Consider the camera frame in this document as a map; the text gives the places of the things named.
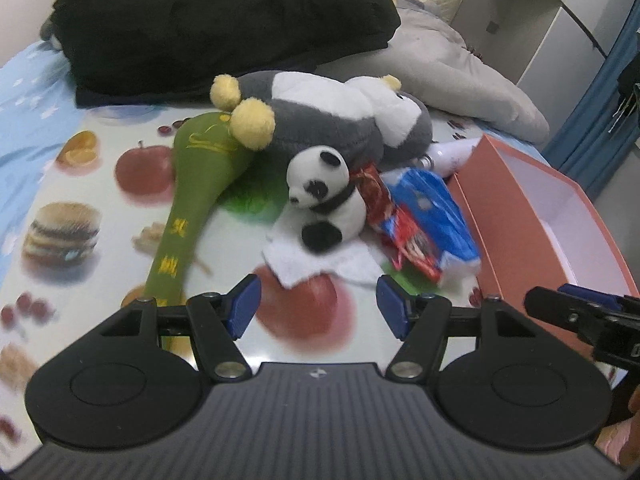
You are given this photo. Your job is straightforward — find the grey quilt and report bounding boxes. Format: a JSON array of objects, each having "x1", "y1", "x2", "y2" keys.
[{"x1": 316, "y1": 0, "x2": 550, "y2": 144}]

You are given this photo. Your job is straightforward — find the grey white penguin plush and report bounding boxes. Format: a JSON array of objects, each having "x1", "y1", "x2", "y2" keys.
[{"x1": 209, "y1": 70, "x2": 433, "y2": 168}]

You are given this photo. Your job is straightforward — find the green plush massage stick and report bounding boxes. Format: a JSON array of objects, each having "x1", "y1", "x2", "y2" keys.
[{"x1": 144, "y1": 112, "x2": 254, "y2": 307}]

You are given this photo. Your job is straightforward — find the blue curtain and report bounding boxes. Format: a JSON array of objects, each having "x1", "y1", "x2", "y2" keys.
[{"x1": 542, "y1": 2, "x2": 639, "y2": 200}]

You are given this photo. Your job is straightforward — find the white wardrobe cabinet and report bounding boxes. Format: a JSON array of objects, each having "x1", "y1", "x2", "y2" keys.
[{"x1": 449, "y1": 0, "x2": 632, "y2": 91}]

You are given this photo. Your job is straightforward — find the black garment pile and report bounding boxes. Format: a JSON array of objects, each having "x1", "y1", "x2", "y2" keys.
[{"x1": 51, "y1": 0, "x2": 400, "y2": 107}]

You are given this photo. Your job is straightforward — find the blue white tissue pack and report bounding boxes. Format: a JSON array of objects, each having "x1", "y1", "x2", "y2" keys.
[{"x1": 382, "y1": 168, "x2": 482, "y2": 284}]

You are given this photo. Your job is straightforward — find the pink cardboard box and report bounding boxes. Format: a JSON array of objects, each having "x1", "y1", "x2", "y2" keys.
[{"x1": 446, "y1": 133, "x2": 640, "y2": 361}]

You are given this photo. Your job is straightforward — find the light blue bed sheet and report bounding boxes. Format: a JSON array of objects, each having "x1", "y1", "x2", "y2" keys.
[{"x1": 0, "y1": 39, "x2": 166, "y2": 286}]

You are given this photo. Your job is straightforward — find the white folded cloth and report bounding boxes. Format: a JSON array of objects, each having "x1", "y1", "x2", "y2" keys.
[{"x1": 262, "y1": 205, "x2": 384, "y2": 289}]

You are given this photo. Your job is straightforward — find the red snack wrapper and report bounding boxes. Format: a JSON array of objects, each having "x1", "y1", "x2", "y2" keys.
[{"x1": 350, "y1": 164, "x2": 442, "y2": 283}]

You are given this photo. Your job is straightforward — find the white spray bottle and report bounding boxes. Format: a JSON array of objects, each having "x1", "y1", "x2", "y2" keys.
[{"x1": 416, "y1": 138, "x2": 480, "y2": 179}]

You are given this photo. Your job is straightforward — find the small panda plush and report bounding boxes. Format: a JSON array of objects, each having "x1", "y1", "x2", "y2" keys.
[{"x1": 285, "y1": 145, "x2": 367, "y2": 255}]

